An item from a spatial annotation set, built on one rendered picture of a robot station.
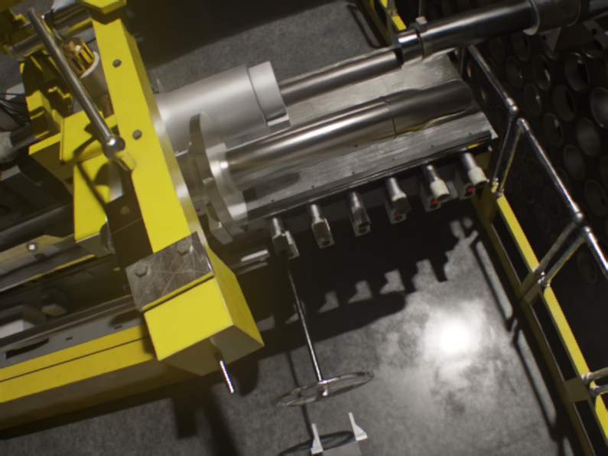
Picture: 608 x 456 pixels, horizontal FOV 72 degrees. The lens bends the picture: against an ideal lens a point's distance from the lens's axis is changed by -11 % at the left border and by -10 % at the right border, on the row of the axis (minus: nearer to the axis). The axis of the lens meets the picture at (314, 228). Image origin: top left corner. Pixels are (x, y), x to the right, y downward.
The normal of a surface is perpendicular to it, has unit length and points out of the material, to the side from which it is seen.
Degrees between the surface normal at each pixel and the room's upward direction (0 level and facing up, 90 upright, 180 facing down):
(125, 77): 0
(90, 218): 0
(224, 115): 53
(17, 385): 0
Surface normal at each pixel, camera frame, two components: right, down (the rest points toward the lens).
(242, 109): 0.15, 0.51
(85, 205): -0.18, -0.42
